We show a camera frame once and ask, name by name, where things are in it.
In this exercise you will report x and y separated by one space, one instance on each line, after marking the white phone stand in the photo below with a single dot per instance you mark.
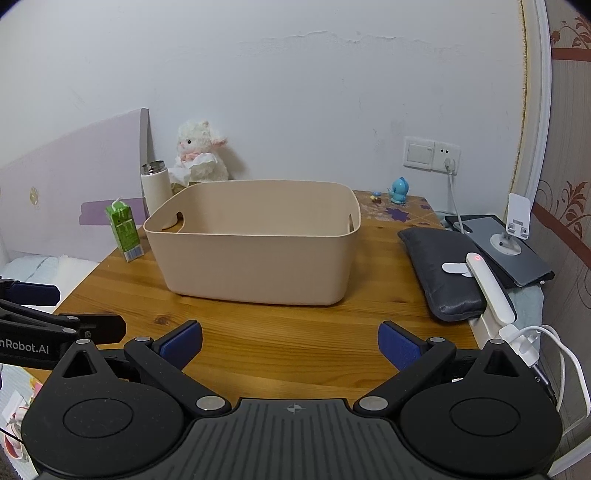
515 217

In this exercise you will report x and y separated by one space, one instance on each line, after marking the white plush lamb toy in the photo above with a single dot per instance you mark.
198 138

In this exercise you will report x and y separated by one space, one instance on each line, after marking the green drink carton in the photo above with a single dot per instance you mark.
124 233

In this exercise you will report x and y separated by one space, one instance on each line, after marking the blue bird figurine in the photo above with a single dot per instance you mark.
397 189

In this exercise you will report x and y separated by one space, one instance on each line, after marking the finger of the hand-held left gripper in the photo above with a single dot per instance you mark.
92 327
32 294

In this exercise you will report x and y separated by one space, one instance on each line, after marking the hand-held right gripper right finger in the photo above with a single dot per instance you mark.
397 344

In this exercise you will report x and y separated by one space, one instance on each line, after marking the beige plastic storage bin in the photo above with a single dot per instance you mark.
254 267

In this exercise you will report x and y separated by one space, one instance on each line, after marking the white thermos bottle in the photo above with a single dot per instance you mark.
154 194

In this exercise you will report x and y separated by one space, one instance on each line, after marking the small mushroom figurine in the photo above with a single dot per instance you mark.
375 197

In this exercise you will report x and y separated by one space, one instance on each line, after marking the white folding desk lamp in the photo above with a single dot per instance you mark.
489 286

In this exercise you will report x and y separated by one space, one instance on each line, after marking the pink and purple headboard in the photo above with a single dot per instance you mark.
60 198

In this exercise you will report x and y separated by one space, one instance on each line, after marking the dark grey tablet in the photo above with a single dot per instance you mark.
517 265

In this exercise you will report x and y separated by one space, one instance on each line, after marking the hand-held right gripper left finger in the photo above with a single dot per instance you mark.
182 344

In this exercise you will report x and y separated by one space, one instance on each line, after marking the white wall switch socket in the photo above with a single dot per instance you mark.
420 152

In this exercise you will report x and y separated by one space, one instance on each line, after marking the white pillow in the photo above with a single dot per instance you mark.
41 272

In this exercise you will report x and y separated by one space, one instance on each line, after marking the light blue cloth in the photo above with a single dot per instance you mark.
528 304

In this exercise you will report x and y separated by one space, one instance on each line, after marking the grey fabric pouch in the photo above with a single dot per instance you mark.
434 267

